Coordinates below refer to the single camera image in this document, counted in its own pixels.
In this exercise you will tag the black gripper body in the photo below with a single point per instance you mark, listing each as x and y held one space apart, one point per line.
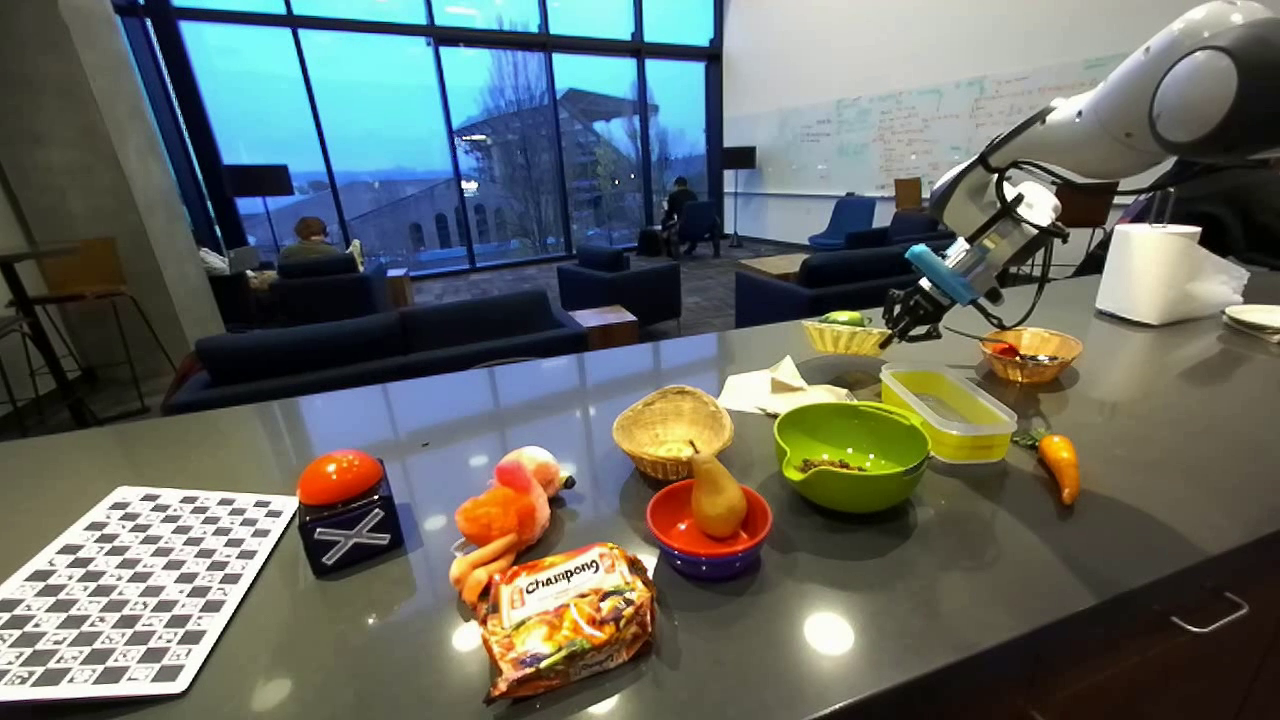
930 306

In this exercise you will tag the green bell pepper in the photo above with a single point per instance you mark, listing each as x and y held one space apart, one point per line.
845 320

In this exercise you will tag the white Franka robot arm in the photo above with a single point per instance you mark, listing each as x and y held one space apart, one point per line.
1201 93

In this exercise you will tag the yellow plastic container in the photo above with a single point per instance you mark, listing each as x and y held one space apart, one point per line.
949 417

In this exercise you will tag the empty tan wicker basket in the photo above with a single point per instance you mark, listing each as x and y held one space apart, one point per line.
669 431

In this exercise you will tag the small red toy food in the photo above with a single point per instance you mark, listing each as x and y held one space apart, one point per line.
1007 352

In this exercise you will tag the dark blue couch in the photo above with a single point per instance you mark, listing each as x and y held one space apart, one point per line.
813 282

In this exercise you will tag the wooden chair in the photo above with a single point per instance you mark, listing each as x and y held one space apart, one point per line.
911 194
84 282

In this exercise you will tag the bright blue armchair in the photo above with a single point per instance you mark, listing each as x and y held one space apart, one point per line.
842 220

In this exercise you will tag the white paper napkin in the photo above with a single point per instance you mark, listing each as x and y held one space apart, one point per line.
765 389

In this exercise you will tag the green plastic bowl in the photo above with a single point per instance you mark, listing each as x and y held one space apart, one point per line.
854 484

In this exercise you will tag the orange toy carrot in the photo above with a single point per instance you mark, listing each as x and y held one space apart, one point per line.
1060 467

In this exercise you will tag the white paper towel pack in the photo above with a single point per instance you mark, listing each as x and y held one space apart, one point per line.
1161 274

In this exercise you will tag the black floor lamp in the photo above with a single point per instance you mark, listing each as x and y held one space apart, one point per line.
262 180
738 159

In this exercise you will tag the yellow toy pear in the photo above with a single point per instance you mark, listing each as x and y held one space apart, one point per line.
716 502

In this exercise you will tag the seated person by window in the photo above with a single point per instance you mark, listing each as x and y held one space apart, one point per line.
681 204

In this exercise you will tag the dark blue armchair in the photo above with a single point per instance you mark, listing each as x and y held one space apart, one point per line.
623 285

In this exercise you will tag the red bowl with purple base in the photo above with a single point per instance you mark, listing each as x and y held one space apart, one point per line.
707 548

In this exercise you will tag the small wooden coffee table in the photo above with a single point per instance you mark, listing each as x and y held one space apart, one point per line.
606 325

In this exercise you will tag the white plate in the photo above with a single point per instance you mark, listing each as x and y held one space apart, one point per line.
1259 319

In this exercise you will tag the dark wooden counter cabinet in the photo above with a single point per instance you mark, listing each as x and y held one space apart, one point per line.
1107 652

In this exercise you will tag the orange pink plush flamingo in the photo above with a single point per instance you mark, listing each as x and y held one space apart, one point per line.
502 514

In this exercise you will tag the orange instant noodle packet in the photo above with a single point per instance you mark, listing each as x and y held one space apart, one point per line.
566 620

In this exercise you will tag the long dark blue sofa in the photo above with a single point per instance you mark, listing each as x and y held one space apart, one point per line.
362 345

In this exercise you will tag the black box with red button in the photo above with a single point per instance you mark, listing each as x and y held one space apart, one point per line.
351 514

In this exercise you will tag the dark armchair with occupant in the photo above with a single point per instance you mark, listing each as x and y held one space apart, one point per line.
313 290

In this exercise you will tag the seated person near lamp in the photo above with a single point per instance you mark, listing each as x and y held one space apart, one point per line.
313 243

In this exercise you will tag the checkered calibration board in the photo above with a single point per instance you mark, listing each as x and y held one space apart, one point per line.
132 595

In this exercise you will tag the wall whiteboard with writing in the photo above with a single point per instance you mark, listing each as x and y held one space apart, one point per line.
867 134

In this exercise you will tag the large glass window wall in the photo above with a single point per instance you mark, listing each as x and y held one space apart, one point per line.
442 134

